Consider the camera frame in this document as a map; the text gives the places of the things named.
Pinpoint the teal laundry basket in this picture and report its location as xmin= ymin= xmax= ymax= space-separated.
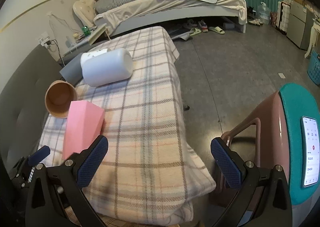
xmin=307 ymin=50 xmax=320 ymax=86

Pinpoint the white floral paper cup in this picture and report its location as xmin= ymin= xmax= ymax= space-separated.
xmin=82 ymin=48 xmax=110 ymax=59

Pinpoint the clear water jug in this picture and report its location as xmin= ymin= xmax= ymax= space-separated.
xmin=257 ymin=2 xmax=271 ymax=24

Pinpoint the green slipper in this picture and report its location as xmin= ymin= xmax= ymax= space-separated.
xmin=208 ymin=27 xmax=225 ymax=35

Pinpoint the white bedside table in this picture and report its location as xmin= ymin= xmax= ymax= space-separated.
xmin=63 ymin=23 xmax=108 ymax=56

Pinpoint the green bottle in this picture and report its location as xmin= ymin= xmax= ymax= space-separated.
xmin=81 ymin=26 xmax=91 ymax=36

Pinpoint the grey plastic cup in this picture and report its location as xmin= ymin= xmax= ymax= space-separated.
xmin=60 ymin=58 xmax=83 ymax=86

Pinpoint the brown paper cup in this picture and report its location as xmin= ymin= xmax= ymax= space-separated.
xmin=44 ymin=80 xmax=78 ymax=118

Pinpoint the plaid blanket on table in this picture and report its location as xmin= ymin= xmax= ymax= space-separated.
xmin=37 ymin=26 xmax=217 ymax=225

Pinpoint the pink stool teal cushion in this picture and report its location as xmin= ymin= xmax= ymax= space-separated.
xmin=221 ymin=83 xmax=319 ymax=212

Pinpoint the white cylindrical cup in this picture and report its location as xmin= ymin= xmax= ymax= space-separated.
xmin=80 ymin=48 xmax=133 ymax=87

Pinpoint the wall power socket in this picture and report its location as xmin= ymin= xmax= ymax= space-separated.
xmin=37 ymin=31 xmax=51 ymax=49

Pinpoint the grey mini fridge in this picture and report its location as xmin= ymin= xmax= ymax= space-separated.
xmin=287 ymin=1 xmax=315 ymax=50

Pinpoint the bed with beige sheets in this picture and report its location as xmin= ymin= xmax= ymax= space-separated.
xmin=72 ymin=0 xmax=249 ymax=40

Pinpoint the pink hexagonal plastic cup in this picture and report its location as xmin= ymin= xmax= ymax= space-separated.
xmin=62 ymin=100 xmax=105 ymax=160

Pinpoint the smartphone lit screen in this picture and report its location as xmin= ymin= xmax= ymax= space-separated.
xmin=301 ymin=116 xmax=319 ymax=187

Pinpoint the grey sofa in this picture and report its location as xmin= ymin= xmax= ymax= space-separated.
xmin=1 ymin=46 xmax=64 ymax=171

